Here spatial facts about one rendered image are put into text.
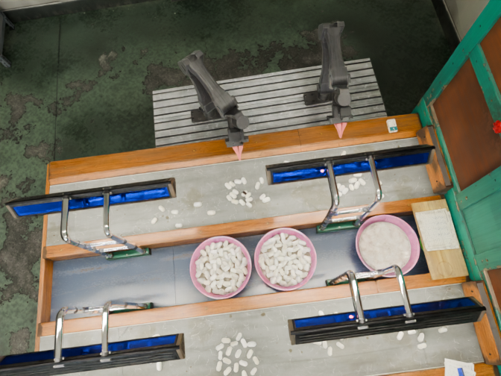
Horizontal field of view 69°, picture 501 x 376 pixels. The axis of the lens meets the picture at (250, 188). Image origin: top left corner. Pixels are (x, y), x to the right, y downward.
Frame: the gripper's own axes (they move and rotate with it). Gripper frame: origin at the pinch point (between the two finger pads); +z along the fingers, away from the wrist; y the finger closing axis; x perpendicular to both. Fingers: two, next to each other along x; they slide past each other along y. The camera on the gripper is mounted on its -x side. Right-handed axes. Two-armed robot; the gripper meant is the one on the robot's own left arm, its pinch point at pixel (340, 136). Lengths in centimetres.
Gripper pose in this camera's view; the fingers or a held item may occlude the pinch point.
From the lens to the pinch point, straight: 170.6
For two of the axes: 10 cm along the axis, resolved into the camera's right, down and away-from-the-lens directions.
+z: 1.2, 9.3, 3.5
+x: -0.3, -3.5, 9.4
